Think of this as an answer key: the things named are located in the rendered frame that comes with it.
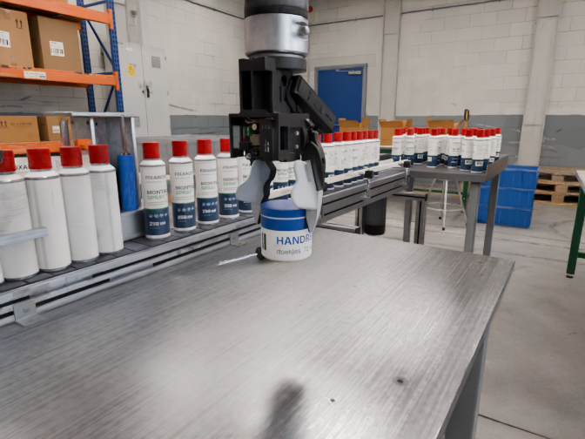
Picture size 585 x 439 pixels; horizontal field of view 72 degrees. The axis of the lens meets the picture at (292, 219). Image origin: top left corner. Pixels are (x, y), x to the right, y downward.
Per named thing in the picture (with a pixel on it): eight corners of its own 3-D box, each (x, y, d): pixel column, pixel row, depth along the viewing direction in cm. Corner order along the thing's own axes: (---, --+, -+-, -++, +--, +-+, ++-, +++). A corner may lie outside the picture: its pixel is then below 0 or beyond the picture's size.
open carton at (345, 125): (332, 144, 596) (333, 118, 587) (348, 142, 633) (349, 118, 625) (359, 145, 573) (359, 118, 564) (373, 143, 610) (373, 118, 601)
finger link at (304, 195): (291, 240, 49) (269, 166, 48) (314, 230, 54) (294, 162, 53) (312, 236, 47) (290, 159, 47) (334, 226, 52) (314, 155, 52)
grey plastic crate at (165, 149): (191, 163, 314) (190, 134, 309) (234, 165, 296) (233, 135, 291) (129, 172, 263) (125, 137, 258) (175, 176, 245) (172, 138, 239)
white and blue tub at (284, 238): (279, 243, 61) (279, 197, 59) (320, 251, 57) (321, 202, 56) (251, 256, 55) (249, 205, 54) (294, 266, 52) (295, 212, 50)
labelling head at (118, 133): (117, 225, 98) (105, 115, 91) (151, 233, 90) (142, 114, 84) (57, 239, 86) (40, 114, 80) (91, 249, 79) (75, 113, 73)
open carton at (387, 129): (373, 145, 565) (375, 118, 557) (386, 144, 599) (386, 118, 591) (404, 146, 542) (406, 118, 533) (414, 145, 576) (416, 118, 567)
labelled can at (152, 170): (160, 233, 92) (152, 141, 87) (176, 236, 89) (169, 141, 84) (140, 238, 88) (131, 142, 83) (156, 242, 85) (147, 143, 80)
